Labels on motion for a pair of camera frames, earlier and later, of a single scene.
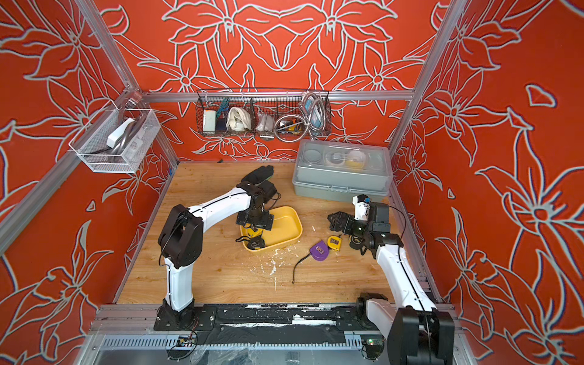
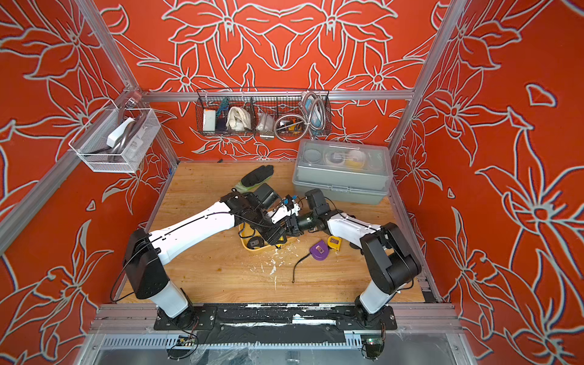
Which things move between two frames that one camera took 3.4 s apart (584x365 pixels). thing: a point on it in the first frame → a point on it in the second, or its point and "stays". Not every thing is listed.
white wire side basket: (117, 141) stays
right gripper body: (353, 226) → (293, 221)
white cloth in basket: (238, 119) stays
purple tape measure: (319, 252) stays
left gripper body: (260, 219) → (271, 232)
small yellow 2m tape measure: (334, 242) stays
